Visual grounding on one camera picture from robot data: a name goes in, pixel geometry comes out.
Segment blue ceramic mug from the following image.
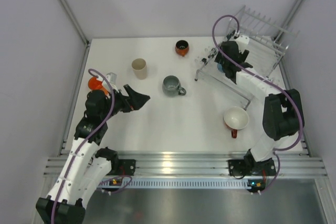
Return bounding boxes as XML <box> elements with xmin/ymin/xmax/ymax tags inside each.
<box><xmin>217</xmin><ymin>63</ymin><xmax>224</xmax><ymax>73</ymax></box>

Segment grey ceramic mug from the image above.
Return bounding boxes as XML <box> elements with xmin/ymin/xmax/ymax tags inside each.
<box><xmin>162</xmin><ymin>76</ymin><xmax>187</xmax><ymax>97</ymax></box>

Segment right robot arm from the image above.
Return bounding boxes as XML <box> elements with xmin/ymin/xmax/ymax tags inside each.
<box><xmin>215</xmin><ymin>40</ymin><xmax>305</xmax><ymax>175</ymax></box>

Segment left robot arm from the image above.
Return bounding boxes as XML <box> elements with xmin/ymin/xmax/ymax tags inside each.
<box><xmin>36</xmin><ymin>84</ymin><xmax>150</xmax><ymax>223</ymax></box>

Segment silver metal dish rack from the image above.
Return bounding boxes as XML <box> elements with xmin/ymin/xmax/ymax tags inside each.
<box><xmin>195</xmin><ymin>6</ymin><xmax>298</xmax><ymax>109</ymax></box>

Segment beige tumbler cup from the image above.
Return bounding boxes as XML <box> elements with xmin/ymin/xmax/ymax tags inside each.
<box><xmin>131</xmin><ymin>58</ymin><xmax>148</xmax><ymax>80</ymax></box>

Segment black and red bowl cup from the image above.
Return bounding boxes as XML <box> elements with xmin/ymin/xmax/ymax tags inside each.
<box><xmin>175</xmin><ymin>40</ymin><xmax>190</xmax><ymax>57</ymax></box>

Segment white and red mug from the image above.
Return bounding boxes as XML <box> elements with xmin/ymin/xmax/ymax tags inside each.
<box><xmin>223</xmin><ymin>106</ymin><xmax>249</xmax><ymax>139</ymax></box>

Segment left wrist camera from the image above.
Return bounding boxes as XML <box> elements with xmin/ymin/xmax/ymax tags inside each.
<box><xmin>102</xmin><ymin>72</ymin><xmax>118</xmax><ymax>91</ymax></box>

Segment orange mug black handle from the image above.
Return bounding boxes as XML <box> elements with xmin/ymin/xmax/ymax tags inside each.
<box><xmin>88</xmin><ymin>77</ymin><xmax>103</xmax><ymax>90</ymax></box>

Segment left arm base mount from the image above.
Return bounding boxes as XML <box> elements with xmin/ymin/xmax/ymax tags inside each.
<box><xmin>112</xmin><ymin>159</ymin><xmax>136</xmax><ymax>176</ymax></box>

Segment slotted cable duct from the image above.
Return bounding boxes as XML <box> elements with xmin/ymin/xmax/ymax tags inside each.
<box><xmin>97</xmin><ymin>178</ymin><xmax>253</xmax><ymax>189</ymax></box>

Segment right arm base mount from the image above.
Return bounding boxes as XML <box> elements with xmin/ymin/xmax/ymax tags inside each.
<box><xmin>228</xmin><ymin>159</ymin><xmax>249</xmax><ymax>179</ymax></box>

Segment aluminium mounting rail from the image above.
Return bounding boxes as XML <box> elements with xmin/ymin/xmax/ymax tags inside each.
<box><xmin>43</xmin><ymin>151</ymin><xmax>328</xmax><ymax>177</ymax></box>

